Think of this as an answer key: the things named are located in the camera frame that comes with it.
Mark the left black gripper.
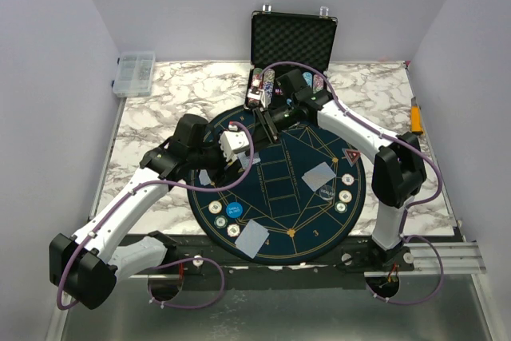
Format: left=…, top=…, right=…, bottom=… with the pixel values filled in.
left=189, top=130, right=242, bottom=185

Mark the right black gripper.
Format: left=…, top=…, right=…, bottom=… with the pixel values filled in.
left=245, top=101, right=298, bottom=157

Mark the playing card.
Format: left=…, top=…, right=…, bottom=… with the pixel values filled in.
left=237, top=153, right=261, bottom=169
left=302, top=162, right=336, bottom=192
left=199, top=169, right=211, bottom=186
left=235, top=220, right=269, bottom=259

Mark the blue small blind button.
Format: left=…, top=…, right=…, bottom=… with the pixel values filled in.
left=226, top=202, right=244, bottom=219

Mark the green white chip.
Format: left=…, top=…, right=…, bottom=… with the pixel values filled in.
left=214, top=216, right=228, bottom=228

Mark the red triangular card marker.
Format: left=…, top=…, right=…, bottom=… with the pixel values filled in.
left=343, top=149, right=361, bottom=167

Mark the clear dealer button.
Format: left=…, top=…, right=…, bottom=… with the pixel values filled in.
left=318, top=185, right=335, bottom=201

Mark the red white poker chip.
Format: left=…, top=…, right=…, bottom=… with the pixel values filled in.
left=341, top=173, right=355, bottom=186

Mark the yellow white poker chip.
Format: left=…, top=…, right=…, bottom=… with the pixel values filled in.
left=339, top=190, right=352, bottom=204

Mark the green poker chip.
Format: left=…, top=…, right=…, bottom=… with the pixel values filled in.
left=335, top=202, right=347, bottom=213

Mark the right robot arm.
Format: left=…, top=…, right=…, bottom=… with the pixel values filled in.
left=253, top=67, right=426, bottom=271

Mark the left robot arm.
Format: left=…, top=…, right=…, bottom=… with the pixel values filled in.
left=49, top=114, right=256, bottom=311

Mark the red white chip stack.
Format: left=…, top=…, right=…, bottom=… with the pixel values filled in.
left=249, top=67, right=263, bottom=88

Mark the blue grey chip stack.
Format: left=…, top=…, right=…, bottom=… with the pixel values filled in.
left=263, top=69, right=275, bottom=97

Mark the yellow chip stack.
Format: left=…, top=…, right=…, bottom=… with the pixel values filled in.
left=303, top=72, right=314, bottom=88

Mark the pink green chip stack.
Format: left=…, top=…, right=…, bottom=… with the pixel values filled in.
left=313, top=74, right=324, bottom=93

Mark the black aluminium chip case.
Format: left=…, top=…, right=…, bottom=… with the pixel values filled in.
left=247, top=5, right=338, bottom=90

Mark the round blue poker mat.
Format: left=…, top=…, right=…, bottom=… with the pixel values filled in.
left=188, top=122, right=366, bottom=264

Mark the clear plastic organizer box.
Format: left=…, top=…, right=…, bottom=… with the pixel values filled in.
left=113, top=51, right=156, bottom=98

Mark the orange utility knife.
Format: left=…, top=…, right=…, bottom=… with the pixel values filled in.
left=410, top=97, right=424, bottom=136

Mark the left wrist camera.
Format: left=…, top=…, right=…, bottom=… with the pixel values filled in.
left=219, top=122, right=250, bottom=163

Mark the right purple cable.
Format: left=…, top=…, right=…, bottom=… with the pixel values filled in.
left=251, top=61, right=445, bottom=305

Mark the purple cable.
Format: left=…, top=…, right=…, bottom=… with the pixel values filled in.
left=56, top=121, right=256, bottom=311
left=251, top=61, right=445, bottom=305

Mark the black mounting base rail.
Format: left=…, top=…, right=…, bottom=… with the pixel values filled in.
left=137, top=232, right=415, bottom=291

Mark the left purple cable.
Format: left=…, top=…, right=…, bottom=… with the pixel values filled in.
left=56, top=121, right=256, bottom=311

